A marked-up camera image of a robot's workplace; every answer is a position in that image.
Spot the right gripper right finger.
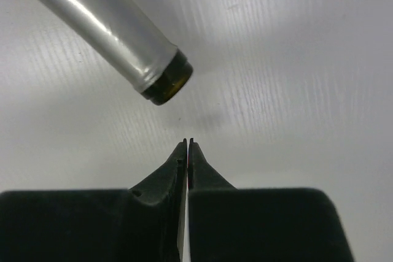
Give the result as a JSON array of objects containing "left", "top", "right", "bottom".
[{"left": 188, "top": 142, "right": 354, "bottom": 261}]

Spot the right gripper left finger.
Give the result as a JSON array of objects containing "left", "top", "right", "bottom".
[{"left": 1, "top": 141, "right": 187, "bottom": 261}]

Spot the green wine bottle brown label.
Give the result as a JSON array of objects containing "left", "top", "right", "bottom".
[{"left": 40, "top": 0, "right": 193, "bottom": 106}]

